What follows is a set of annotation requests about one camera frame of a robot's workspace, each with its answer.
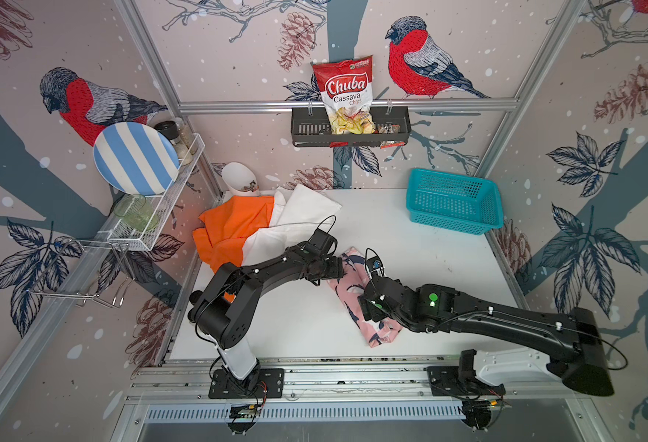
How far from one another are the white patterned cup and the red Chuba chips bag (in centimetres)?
43

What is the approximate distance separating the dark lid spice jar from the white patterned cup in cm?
23

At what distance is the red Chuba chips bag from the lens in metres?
0.80

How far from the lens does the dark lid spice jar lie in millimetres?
808

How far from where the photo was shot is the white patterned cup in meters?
1.09

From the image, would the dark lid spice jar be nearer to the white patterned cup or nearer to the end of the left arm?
the white patterned cup

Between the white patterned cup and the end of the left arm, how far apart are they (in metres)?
0.46
